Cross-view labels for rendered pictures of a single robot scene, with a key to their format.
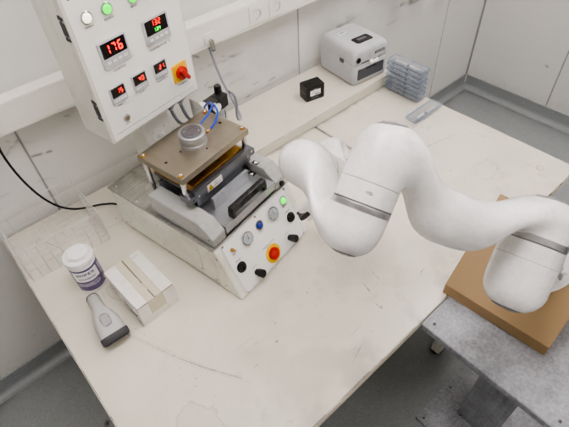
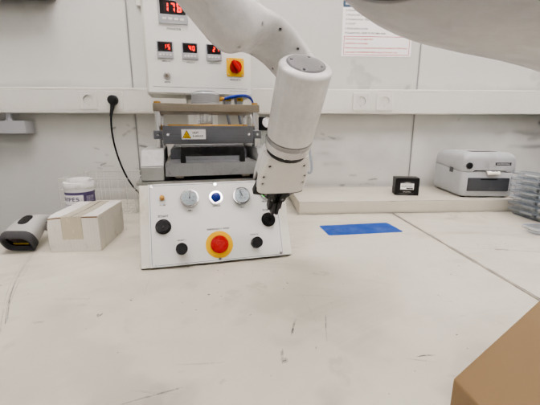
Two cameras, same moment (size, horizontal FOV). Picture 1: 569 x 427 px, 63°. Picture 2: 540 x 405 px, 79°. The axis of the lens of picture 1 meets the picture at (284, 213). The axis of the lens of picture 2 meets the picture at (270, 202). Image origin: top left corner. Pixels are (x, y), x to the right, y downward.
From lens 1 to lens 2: 1.06 m
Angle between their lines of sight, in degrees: 45
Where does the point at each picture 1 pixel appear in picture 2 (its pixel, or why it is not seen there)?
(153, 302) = (67, 222)
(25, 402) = not seen: hidden behind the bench
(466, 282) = (516, 389)
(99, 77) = (152, 26)
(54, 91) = not seen: hidden behind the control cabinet
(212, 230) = (149, 160)
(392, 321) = (277, 391)
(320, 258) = (271, 277)
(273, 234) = (231, 221)
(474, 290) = not seen: outside the picture
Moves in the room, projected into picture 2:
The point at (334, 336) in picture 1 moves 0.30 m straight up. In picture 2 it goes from (162, 352) to (144, 125)
